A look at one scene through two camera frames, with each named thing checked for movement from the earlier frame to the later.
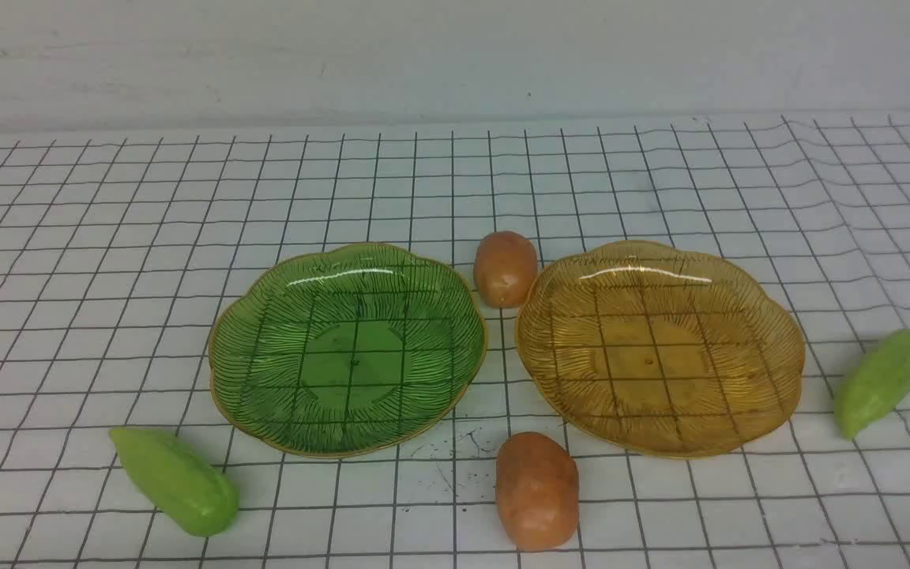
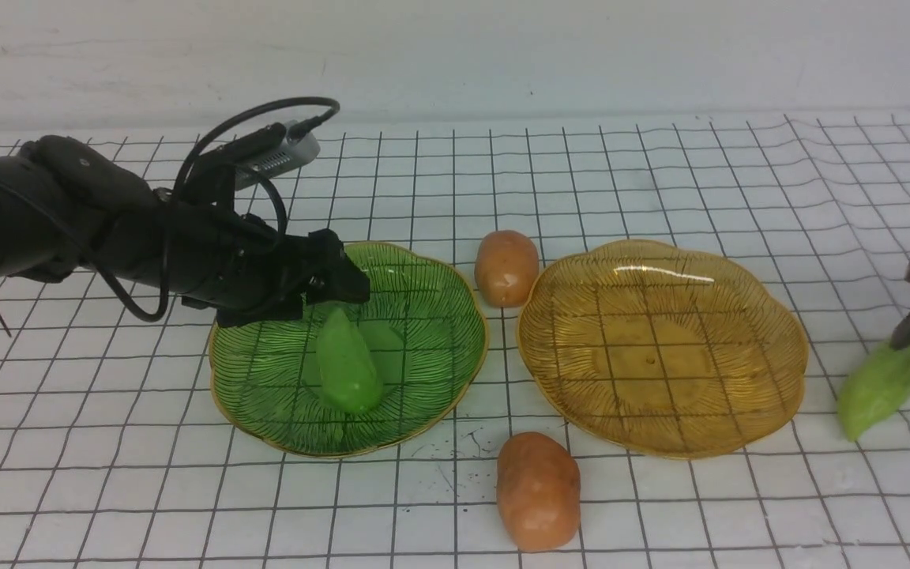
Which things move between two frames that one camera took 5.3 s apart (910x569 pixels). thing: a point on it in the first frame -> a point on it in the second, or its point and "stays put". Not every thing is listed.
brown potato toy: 537,490 stays put
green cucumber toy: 178,480 -> 350,372
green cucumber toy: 881,378 stays put
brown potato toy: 505,268 stays put
